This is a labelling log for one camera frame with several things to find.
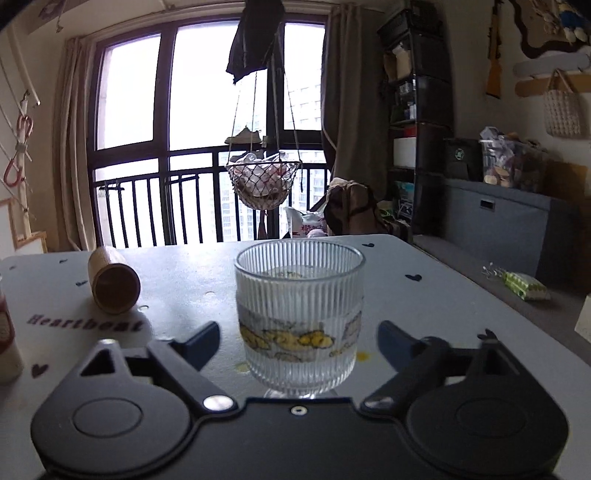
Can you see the beige curtain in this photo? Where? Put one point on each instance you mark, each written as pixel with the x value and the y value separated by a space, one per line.
pixel 69 161

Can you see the white box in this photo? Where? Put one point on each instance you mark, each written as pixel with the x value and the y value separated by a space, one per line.
pixel 405 153

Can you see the dark hanging garment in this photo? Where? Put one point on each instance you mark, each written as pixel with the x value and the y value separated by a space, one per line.
pixel 254 37

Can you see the white sneaker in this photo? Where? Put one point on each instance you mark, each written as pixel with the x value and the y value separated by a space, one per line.
pixel 244 136

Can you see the brown wooden cup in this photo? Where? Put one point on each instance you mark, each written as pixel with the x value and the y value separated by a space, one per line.
pixel 114 286

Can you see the white plastic bag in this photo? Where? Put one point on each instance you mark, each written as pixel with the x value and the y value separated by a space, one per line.
pixel 300 224

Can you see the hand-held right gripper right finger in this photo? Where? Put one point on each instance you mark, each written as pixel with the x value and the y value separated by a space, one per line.
pixel 396 344

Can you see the wood-framed white board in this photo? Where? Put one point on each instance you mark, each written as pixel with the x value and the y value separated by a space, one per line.
pixel 23 230

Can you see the green snack packet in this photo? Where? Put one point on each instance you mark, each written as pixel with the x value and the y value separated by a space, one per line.
pixel 526 286

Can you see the white bottle red label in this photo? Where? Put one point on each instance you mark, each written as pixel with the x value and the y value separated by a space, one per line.
pixel 6 346

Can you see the board-shaped wall hook rack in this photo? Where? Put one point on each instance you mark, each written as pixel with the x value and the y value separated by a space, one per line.
pixel 531 69

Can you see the clear plastic container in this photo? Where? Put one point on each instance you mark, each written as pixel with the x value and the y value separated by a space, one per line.
pixel 512 161

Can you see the red carabiner hook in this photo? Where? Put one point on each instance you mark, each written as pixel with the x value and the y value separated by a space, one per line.
pixel 24 127

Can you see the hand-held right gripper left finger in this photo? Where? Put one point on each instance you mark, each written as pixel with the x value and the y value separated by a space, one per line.
pixel 203 342

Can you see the white net bag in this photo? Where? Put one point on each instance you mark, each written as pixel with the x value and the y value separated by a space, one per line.
pixel 562 113

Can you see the ribbed glass cup yellow print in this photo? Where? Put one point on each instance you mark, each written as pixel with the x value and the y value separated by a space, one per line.
pixel 295 304

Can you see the brown curtain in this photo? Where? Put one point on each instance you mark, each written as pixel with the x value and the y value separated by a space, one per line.
pixel 351 101

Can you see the dark window frame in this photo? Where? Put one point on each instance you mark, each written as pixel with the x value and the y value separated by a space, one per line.
pixel 165 92

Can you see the white crumpled plastic bags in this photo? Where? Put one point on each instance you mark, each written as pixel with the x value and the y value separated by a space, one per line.
pixel 261 173

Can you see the yellow-brown wall hanging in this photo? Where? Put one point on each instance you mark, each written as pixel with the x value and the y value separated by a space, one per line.
pixel 494 69

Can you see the grey storage bench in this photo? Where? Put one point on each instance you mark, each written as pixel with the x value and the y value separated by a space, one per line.
pixel 503 221

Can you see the black shelf unit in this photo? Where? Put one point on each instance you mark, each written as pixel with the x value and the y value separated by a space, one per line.
pixel 431 101

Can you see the brown wall decoration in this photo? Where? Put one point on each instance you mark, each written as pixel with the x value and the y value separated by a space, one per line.
pixel 545 27

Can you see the black balcony railing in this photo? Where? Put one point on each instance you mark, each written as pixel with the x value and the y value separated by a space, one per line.
pixel 161 180

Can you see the black storage box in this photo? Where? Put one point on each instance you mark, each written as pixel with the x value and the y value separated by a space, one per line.
pixel 463 159

